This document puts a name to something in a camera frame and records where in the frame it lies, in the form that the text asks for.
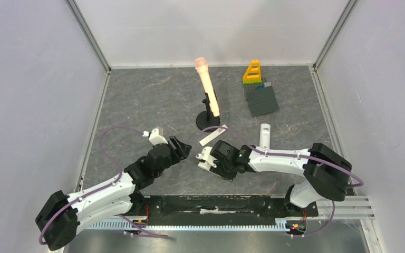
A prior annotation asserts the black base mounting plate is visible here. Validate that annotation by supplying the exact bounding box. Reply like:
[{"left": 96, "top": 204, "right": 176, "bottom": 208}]
[{"left": 126, "top": 195, "right": 319, "bottom": 226}]

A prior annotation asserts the grey lego baseplate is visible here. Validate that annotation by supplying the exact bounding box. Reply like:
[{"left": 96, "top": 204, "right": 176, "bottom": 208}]
[{"left": 243, "top": 78, "right": 279, "bottom": 117}]

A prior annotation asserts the white cable duct strip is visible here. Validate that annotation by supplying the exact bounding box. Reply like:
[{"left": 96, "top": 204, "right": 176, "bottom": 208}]
[{"left": 88, "top": 218, "right": 290, "bottom": 232}]

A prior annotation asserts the black microphone stand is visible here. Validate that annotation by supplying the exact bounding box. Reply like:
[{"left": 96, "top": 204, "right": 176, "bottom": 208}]
[{"left": 196, "top": 93, "right": 220, "bottom": 130}]

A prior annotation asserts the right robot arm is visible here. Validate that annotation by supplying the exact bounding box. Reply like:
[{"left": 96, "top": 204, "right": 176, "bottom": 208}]
[{"left": 199, "top": 140, "right": 352, "bottom": 215}]

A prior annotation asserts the white remote control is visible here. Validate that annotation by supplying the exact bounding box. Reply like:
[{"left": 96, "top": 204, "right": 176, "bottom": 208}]
[{"left": 259, "top": 123, "right": 271, "bottom": 149}]

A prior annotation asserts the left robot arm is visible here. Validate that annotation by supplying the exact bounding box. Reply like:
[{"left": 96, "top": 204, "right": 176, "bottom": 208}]
[{"left": 35, "top": 136, "right": 192, "bottom": 251}]

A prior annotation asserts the white cardboard sleeve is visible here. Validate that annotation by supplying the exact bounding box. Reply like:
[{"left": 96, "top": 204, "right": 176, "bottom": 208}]
[{"left": 199, "top": 124, "right": 228, "bottom": 146}]

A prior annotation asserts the yellow lego frame piece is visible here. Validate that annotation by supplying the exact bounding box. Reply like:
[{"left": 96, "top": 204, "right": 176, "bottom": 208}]
[{"left": 242, "top": 60, "right": 262, "bottom": 81}]

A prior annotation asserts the lime green lego brick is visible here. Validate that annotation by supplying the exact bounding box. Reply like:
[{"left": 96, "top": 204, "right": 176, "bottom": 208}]
[{"left": 243, "top": 79, "right": 262, "bottom": 84}]

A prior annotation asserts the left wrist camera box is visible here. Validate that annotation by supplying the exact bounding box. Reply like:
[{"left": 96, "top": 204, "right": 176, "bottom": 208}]
[{"left": 142, "top": 126, "right": 168, "bottom": 146}]

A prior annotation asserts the white boxed remote with display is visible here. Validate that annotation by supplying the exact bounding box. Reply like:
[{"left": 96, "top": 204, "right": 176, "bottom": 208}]
[{"left": 196, "top": 153, "right": 221, "bottom": 174}]

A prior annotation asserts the pink microphone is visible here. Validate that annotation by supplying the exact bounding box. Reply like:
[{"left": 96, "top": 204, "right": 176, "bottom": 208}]
[{"left": 195, "top": 57, "right": 220, "bottom": 117}]

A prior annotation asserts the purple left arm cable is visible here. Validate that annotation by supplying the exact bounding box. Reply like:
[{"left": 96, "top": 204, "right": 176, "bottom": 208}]
[{"left": 38, "top": 126, "right": 170, "bottom": 246}]

